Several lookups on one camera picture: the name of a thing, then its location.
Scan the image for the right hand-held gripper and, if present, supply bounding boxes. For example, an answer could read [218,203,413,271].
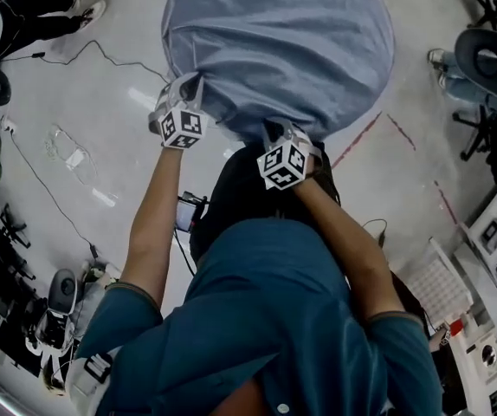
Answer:
[255,118,323,192]

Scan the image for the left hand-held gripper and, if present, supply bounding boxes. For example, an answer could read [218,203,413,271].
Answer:
[147,75,210,150]

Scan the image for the blue-grey cloth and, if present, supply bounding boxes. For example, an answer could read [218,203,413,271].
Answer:
[160,0,396,145]

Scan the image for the person's right forearm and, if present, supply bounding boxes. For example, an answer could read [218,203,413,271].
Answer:
[291,175,408,324]

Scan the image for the person's left forearm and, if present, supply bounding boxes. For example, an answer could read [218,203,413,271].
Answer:
[119,145,184,309]

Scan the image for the small black monitor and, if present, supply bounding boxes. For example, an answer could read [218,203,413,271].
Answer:
[177,192,210,234]

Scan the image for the white power adapter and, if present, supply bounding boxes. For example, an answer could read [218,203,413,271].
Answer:
[65,149,87,169]

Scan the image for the person's teal shirt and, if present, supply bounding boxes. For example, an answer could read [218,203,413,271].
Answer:
[74,218,444,416]

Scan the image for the white grid panel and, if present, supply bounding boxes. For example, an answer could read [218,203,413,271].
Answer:
[403,237,475,325]

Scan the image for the white shelf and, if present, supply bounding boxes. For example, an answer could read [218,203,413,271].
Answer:
[464,185,497,299]

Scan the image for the white shell black face device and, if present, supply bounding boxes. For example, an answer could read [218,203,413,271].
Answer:
[48,268,81,314]
[454,28,497,104]

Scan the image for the black wheeled chair base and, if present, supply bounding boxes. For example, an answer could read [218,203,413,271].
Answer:
[0,203,34,277]

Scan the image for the white box round window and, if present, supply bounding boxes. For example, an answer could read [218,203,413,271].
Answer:
[464,330,497,386]

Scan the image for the white pouch with black buckle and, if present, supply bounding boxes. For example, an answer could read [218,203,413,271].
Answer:
[64,347,122,416]

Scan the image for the black floor cable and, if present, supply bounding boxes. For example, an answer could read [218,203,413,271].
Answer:
[1,38,172,82]
[10,136,99,260]

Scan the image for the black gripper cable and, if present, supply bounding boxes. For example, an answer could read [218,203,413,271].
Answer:
[173,231,198,277]
[362,218,389,250]

